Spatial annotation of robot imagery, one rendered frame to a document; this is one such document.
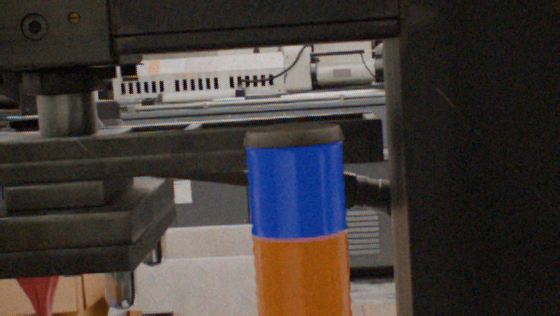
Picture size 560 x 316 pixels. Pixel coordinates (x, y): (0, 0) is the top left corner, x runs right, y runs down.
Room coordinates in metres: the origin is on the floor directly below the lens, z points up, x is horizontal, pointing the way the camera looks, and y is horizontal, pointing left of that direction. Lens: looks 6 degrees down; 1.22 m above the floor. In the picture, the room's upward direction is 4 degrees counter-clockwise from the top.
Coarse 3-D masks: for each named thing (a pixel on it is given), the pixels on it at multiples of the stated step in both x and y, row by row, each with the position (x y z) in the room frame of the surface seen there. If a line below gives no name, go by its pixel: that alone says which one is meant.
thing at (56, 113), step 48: (48, 96) 0.61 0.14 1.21; (0, 144) 0.59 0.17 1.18; (48, 144) 0.59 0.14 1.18; (96, 144) 0.59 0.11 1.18; (144, 144) 0.59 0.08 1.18; (192, 144) 0.59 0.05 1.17; (240, 144) 0.59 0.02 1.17; (48, 192) 0.58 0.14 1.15; (96, 192) 0.58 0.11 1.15; (144, 192) 0.63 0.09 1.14; (0, 240) 0.56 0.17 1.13; (48, 240) 0.56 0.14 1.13; (96, 240) 0.55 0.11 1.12; (144, 240) 0.59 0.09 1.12
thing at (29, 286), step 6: (18, 282) 0.97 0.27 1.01; (24, 282) 0.97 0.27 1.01; (30, 282) 0.97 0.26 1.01; (24, 288) 0.97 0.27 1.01; (30, 288) 0.97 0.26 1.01; (36, 288) 0.98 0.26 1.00; (30, 294) 0.98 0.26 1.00; (36, 294) 0.98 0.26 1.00; (30, 300) 0.98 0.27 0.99; (36, 300) 0.98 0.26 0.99; (36, 306) 0.98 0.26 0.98; (36, 312) 0.98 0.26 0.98
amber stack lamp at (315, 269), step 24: (264, 240) 0.37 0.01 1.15; (288, 240) 0.36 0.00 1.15; (312, 240) 0.36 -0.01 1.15; (336, 240) 0.36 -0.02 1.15; (264, 264) 0.36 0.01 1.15; (288, 264) 0.36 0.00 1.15; (312, 264) 0.36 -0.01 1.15; (336, 264) 0.36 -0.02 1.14; (264, 288) 0.36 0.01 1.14; (288, 288) 0.36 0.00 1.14; (312, 288) 0.36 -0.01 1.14; (336, 288) 0.36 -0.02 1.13; (264, 312) 0.36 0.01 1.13; (288, 312) 0.36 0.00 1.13; (312, 312) 0.36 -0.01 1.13; (336, 312) 0.36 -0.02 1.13
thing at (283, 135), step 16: (256, 128) 0.38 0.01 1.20; (272, 128) 0.37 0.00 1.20; (288, 128) 0.36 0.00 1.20; (304, 128) 0.36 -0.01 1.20; (320, 128) 0.36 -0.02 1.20; (336, 128) 0.37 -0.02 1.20; (256, 144) 0.36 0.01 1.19; (272, 144) 0.36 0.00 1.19; (288, 144) 0.36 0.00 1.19; (304, 144) 0.36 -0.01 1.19; (320, 144) 0.36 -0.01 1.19
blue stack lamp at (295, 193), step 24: (336, 144) 0.37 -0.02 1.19; (264, 168) 0.36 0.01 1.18; (288, 168) 0.36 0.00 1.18; (312, 168) 0.36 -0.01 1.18; (336, 168) 0.37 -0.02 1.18; (264, 192) 0.36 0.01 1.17; (288, 192) 0.36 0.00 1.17; (312, 192) 0.36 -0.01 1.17; (336, 192) 0.36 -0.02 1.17; (264, 216) 0.36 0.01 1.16; (288, 216) 0.36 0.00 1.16; (312, 216) 0.36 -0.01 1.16; (336, 216) 0.36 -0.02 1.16
